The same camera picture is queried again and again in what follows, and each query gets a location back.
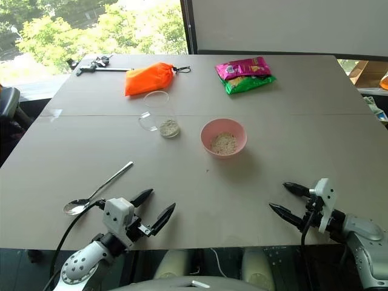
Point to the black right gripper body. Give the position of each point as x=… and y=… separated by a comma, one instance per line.
x=313, y=219

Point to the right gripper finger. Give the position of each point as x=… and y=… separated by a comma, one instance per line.
x=300, y=190
x=288, y=216

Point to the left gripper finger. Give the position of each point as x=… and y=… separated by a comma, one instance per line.
x=141, y=197
x=163, y=218

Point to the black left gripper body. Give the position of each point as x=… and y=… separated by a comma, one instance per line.
x=138, y=230

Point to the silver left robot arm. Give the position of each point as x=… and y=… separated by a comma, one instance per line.
x=78, y=263

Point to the pale rounded robot leg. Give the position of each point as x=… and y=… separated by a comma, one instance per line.
x=172, y=265
x=257, y=269

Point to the silver robot torso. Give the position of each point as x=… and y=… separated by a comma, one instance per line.
x=169, y=285

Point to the silver metal spoon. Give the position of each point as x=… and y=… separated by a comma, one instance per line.
x=74, y=207

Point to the pink bowl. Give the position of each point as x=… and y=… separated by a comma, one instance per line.
x=209, y=130

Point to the pale clutter pile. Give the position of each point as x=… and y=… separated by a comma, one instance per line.
x=377, y=110

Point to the green snack packet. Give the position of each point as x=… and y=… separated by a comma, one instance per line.
x=251, y=85

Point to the cardboard box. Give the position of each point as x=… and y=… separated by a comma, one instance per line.
x=366, y=72

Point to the pink snack packet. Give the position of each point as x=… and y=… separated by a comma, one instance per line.
x=242, y=66

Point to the black and silver stick tool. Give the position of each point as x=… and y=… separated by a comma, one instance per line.
x=88, y=70

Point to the orange object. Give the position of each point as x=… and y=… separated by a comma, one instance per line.
x=385, y=81

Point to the bunch of keys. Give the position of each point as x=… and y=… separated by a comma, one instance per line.
x=101, y=61

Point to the grey chair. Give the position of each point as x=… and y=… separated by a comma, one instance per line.
x=9, y=100

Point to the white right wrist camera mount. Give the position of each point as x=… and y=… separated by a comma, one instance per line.
x=327, y=197

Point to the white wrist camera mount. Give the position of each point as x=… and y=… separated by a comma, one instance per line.
x=116, y=212
x=327, y=197

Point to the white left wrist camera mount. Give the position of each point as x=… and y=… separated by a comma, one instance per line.
x=116, y=212

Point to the white board with dark frame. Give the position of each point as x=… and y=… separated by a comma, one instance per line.
x=288, y=24

